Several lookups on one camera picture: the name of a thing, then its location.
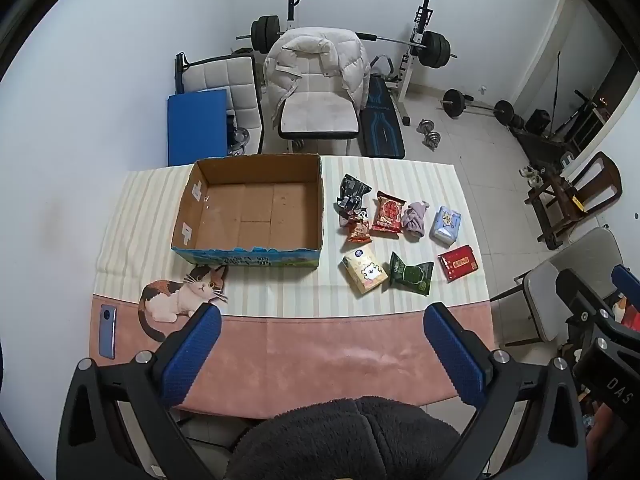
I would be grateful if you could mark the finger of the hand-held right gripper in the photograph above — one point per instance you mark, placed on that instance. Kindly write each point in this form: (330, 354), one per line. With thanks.
(577, 295)
(627, 282)

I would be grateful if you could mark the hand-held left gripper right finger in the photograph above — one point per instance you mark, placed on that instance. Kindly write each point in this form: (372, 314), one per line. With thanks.
(452, 355)

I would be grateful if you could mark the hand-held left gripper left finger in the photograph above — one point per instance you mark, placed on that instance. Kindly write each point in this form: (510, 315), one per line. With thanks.
(192, 355)

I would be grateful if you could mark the green snack packet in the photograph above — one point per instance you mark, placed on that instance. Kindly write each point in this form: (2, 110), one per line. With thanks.
(412, 275)

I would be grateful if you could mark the yellow tissue pack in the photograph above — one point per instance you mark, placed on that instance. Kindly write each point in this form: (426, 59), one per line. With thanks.
(365, 272)

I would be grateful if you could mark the light blue tissue pack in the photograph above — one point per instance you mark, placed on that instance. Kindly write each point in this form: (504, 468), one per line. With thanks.
(446, 225)

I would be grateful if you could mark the purple cloth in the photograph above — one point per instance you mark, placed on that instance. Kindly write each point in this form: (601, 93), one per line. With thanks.
(415, 220)

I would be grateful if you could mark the cardboard box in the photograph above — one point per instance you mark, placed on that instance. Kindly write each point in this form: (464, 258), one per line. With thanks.
(250, 210)

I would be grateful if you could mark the red round-print snack packet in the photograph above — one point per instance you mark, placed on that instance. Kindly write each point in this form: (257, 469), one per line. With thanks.
(389, 212)

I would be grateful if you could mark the small panda print snack packet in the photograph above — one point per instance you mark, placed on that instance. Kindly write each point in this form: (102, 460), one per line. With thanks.
(359, 230)

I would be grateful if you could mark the black snack packet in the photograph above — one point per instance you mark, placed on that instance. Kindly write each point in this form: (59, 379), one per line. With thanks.
(352, 192)

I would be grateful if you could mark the person's right forearm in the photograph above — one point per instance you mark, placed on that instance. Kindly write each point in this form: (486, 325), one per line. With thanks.
(600, 435)

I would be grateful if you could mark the grey folding chair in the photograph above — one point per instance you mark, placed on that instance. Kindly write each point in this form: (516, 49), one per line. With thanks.
(540, 300)

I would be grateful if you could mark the blue smartphone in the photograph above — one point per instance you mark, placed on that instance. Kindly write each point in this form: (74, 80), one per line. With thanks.
(107, 332)

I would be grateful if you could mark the brown wooden chair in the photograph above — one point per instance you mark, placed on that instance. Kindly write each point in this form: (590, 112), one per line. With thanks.
(607, 180)

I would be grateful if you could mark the white shoe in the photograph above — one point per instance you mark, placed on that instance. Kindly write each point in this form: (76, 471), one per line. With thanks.
(526, 171)
(537, 178)

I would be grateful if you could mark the person's dark fleece clothing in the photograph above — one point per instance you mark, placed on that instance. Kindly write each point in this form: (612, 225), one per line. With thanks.
(345, 440)

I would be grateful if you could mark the dark exercise equipment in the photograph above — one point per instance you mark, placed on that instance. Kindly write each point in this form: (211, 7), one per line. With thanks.
(542, 150)

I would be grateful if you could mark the thin black pole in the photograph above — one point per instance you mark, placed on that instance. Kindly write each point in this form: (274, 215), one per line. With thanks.
(556, 90)

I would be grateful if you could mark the chrome dumbbell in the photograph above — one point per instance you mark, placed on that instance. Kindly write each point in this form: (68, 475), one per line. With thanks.
(433, 141)
(426, 125)
(239, 141)

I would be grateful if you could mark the short barbell with black plates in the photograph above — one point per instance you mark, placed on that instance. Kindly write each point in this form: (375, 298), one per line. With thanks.
(452, 102)

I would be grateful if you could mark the blue folded mat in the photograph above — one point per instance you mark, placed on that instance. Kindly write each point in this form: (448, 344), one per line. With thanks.
(195, 125)

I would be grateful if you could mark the black and blue weight bench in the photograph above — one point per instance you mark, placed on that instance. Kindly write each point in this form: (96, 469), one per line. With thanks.
(382, 130)

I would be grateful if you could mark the white padded chair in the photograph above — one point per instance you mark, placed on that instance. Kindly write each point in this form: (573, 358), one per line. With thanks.
(317, 110)

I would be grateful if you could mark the white quilted chair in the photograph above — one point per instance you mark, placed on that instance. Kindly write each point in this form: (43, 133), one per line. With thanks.
(220, 77)

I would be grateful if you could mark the white barbell rack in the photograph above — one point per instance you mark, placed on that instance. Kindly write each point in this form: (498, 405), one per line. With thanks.
(410, 67)

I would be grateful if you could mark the long barbell with black plates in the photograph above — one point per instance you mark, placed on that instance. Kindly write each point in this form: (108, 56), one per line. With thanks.
(435, 50)

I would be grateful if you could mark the black metal stand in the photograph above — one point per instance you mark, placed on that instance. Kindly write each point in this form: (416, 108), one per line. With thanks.
(181, 70)

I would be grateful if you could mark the white puffer jacket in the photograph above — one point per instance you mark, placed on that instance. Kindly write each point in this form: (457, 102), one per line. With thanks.
(350, 65)

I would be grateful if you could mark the black metal frame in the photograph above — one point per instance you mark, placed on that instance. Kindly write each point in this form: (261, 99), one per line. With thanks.
(582, 110)

